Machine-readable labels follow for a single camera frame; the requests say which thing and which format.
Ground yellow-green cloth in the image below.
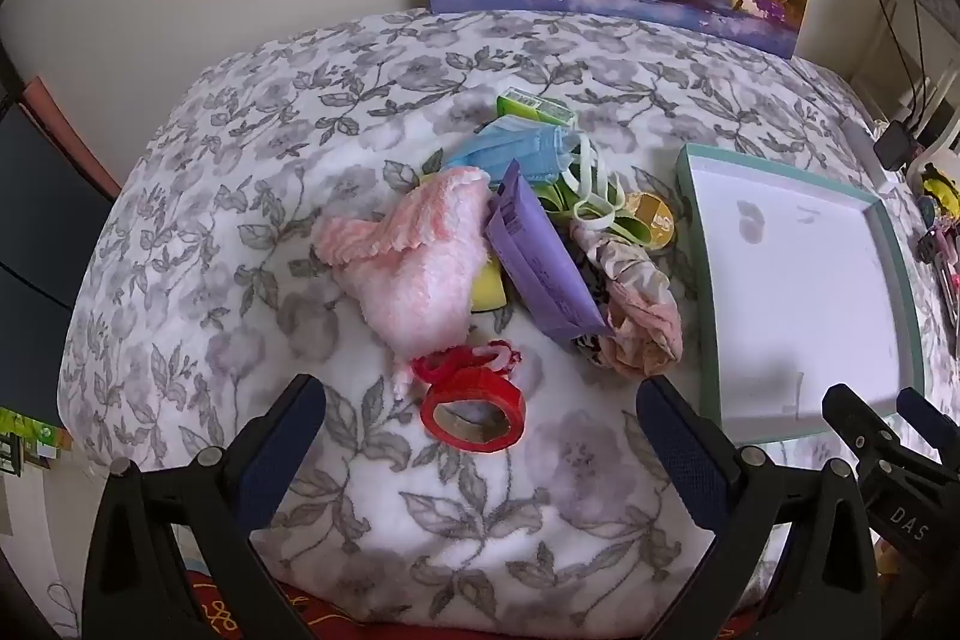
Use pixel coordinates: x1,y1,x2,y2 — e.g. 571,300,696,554
536,145,661,247

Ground white box with teal rim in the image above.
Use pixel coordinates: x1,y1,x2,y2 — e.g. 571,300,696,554
675,143,927,440

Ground pink white fuzzy cloth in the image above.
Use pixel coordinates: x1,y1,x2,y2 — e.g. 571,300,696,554
311,167,500,402

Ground red white chenille stem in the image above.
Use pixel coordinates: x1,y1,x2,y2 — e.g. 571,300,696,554
411,344,522,387

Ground grey white slim bar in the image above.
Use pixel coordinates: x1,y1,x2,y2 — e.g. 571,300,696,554
840,115,895,200

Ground green label packets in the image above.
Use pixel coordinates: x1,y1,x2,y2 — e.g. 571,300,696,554
0,407,70,477

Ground pink floral fabric scrunchie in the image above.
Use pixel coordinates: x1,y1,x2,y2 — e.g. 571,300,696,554
570,220,685,378

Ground yellow black gadget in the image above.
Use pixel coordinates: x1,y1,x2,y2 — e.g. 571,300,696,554
919,166,960,215

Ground black charger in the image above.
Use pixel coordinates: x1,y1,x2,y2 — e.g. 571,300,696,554
874,119,920,169

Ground blue face mask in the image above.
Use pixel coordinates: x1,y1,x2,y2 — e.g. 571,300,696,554
441,119,601,195

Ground red patterned cloth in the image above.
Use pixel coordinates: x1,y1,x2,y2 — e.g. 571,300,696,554
187,572,751,640

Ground black cable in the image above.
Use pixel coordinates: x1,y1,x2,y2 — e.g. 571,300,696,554
862,0,927,127

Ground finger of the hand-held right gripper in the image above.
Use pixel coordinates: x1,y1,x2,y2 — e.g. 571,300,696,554
821,385,902,472
896,387,960,461

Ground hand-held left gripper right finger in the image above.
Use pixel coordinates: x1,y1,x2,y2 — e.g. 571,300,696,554
636,376,882,640

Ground gold round container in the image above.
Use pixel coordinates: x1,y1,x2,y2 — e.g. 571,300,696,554
626,192,676,251

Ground yellow sponge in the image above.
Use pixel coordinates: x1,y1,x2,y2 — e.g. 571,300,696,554
471,257,518,316

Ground leopard print scrunchie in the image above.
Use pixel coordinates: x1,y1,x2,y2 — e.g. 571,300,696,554
570,250,616,367

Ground red tape roll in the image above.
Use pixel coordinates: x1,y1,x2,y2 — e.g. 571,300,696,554
418,370,527,455

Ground dark cabinet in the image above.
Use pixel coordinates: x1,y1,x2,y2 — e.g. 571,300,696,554
0,76,125,431

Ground purple cloth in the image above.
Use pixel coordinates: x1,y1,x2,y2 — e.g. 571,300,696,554
484,160,612,342

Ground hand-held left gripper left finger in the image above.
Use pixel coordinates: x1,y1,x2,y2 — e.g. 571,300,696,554
82,374,327,640

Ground small green striped box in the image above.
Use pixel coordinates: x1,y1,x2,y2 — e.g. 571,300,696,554
495,89,578,130

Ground grey floral blanket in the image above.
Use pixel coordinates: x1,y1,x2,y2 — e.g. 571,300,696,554
56,8,960,630

